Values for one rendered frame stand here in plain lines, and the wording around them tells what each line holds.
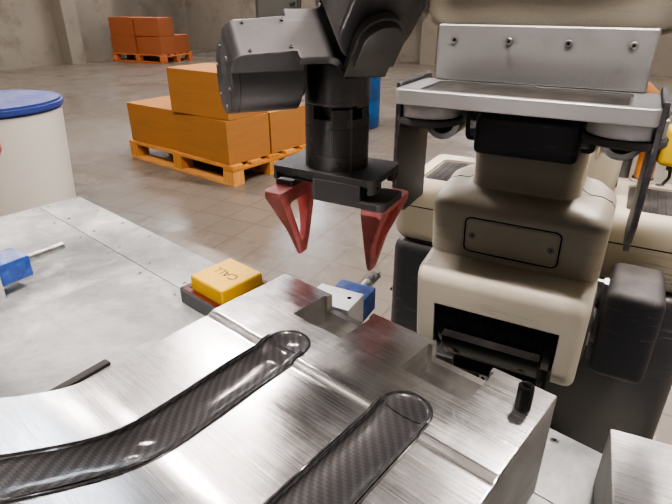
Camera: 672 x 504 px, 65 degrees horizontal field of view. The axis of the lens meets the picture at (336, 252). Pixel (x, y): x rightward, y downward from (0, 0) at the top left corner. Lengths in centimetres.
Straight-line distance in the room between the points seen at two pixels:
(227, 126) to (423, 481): 325
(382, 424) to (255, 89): 26
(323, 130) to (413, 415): 24
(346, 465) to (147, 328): 35
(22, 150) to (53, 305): 201
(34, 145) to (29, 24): 881
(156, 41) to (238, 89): 1072
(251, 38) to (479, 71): 31
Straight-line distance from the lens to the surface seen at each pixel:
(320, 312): 47
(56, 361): 60
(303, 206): 54
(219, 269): 64
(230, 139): 351
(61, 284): 75
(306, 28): 43
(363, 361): 39
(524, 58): 63
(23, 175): 271
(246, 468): 33
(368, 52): 39
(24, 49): 1136
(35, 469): 34
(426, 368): 42
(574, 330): 71
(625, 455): 42
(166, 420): 38
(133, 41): 1150
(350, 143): 46
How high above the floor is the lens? 113
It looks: 26 degrees down
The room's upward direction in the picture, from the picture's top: straight up
